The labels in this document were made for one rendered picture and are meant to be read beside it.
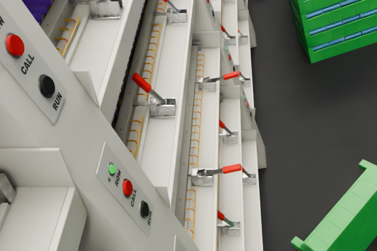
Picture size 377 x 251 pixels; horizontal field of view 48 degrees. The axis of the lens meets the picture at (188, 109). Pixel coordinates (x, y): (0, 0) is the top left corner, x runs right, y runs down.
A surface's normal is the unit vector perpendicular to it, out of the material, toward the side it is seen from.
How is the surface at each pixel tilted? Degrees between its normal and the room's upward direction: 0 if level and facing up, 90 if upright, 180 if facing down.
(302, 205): 0
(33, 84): 90
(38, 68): 90
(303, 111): 0
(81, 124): 90
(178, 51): 17
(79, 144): 90
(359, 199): 0
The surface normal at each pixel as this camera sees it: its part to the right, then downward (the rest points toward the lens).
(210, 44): -0.07, 0.70
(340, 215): -0.35, -0.68
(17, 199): -0.07, -0.71
